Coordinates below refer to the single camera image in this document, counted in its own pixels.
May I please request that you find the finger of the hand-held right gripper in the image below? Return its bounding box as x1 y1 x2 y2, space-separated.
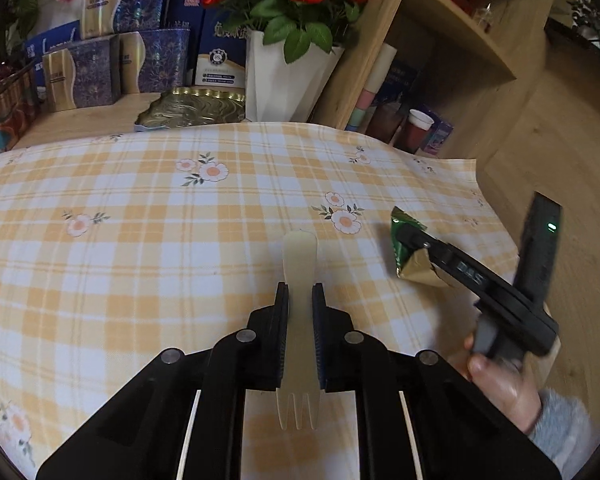
396 224 536 321

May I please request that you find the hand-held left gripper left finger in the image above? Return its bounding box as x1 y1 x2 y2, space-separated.
35 282 293 480

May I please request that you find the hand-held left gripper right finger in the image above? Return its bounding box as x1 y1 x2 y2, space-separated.
311 282 563 480

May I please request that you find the green gold snack wrapper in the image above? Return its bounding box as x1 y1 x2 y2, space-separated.
389 205 453 288

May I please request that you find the plastic fork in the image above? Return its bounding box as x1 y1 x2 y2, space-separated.
275 229 317 432

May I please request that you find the person's right forearm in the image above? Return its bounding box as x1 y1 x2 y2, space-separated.
527 387 600 480

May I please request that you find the person's right hand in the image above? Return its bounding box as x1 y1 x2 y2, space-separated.
464 332 563 433

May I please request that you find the small purple box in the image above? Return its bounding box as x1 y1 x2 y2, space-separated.
422 110 455 157

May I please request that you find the red paper cup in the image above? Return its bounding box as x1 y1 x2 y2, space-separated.
397 108 435 155

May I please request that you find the brown drink cup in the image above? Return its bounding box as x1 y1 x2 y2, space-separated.
367 102 406 143

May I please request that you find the yellow plaid floral tablecloth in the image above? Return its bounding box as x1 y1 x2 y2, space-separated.
0 121 523 480

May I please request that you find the dark blue printed box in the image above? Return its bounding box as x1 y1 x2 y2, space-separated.
380 60 423 106

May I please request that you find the stack of pastel paper cups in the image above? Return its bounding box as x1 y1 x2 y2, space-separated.
345 42 398 133

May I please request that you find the black ledge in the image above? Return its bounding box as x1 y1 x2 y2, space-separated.
545 15 600 76

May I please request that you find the gold embossed metal tray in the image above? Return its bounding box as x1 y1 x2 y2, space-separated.
134 86 248 133

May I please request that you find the red rose plant white pot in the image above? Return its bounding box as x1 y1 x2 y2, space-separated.
202 0 371 123

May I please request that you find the wooden shelf unit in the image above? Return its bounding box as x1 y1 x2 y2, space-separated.
310 0 561 156

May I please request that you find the small green potted plant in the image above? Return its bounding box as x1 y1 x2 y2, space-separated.
565 0 600 51

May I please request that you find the small glass bottle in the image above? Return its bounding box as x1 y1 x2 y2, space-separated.
472 2 493 33

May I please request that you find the navy box white label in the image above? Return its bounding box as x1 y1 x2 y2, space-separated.
194 9 251 90

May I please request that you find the blue gold patterned gift box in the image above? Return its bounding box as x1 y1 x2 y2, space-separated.
111 27 191 95
42 39 122 113
82 0 177 40

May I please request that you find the navy box red logo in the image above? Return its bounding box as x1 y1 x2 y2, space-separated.
166 0 208 31

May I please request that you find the flat blue box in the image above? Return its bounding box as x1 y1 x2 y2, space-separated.
24 21 83 61

